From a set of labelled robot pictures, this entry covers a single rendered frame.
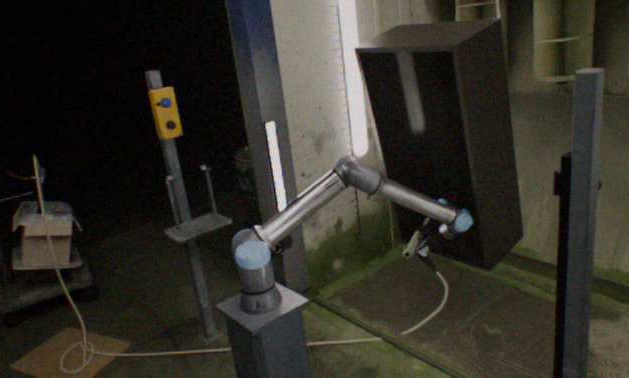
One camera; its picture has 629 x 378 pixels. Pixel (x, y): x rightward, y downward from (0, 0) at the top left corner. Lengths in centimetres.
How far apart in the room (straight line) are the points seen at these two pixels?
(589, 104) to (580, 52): 213
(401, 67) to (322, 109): 58
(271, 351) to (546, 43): 236
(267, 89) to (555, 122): 196
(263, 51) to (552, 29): 168
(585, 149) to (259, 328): 143
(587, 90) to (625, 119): 236
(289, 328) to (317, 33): 173
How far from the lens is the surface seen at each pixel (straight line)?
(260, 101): 296
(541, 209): 371
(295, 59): 310
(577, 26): 347
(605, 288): 353
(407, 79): 302
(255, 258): 222
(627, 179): 360
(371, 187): 231
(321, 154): 328
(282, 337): 236
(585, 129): 140
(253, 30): 294
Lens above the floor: 186
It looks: 19 degrees down
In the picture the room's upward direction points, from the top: 7 degrees counter-clockwise
